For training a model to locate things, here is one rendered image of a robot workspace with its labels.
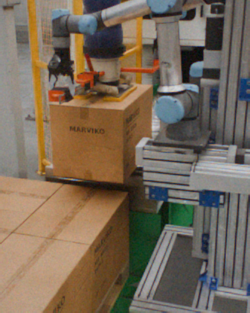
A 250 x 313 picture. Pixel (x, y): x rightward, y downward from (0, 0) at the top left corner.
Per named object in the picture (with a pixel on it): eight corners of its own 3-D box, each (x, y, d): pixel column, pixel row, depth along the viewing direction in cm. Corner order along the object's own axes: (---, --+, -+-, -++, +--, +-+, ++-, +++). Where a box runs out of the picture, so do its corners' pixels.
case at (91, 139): (91, 141, 324) (90, 81, 310) (151, 147, 313) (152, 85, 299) (53, 176, 270) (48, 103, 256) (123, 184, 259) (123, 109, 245)
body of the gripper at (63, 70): (75, 73, 223) (74, 45, 219) (68, 77, 215) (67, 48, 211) (59, 72, 225) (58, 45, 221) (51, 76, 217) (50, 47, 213)
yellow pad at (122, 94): (120, 87, 293) (120, 79, 292) (137, 88, 291) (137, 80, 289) (102, 100, 263) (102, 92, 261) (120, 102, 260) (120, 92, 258)
